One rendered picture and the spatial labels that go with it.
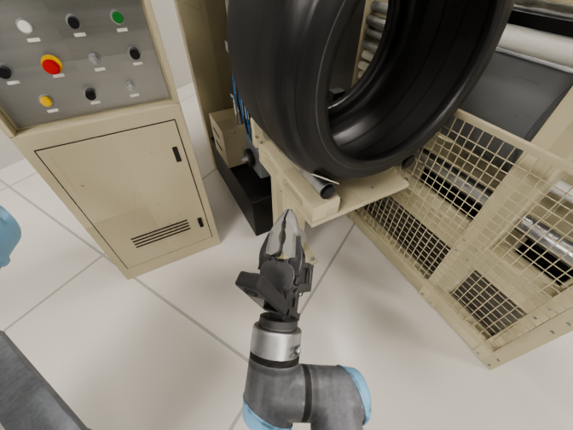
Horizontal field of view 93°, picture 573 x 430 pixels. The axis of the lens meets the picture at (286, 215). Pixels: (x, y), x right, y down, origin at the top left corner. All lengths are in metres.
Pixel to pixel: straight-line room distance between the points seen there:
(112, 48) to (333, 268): 1.39
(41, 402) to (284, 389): 0.63
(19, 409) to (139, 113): 0.91
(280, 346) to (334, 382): 0.12
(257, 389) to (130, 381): 1.08
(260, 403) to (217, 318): 1.02
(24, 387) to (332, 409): 0.75
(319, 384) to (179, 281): 1.25
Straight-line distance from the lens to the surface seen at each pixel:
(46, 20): 1.18
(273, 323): 0.50
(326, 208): 0.74
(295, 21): 0.47
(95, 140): 1.24
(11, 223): 0.26
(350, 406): 0.57
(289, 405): 0.54
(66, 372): 1.72
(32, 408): 0.97
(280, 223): 0.50
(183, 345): 1.51
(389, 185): 0.92
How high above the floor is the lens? 1.37
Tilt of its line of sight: 47 degrees down
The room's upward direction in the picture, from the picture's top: straight up
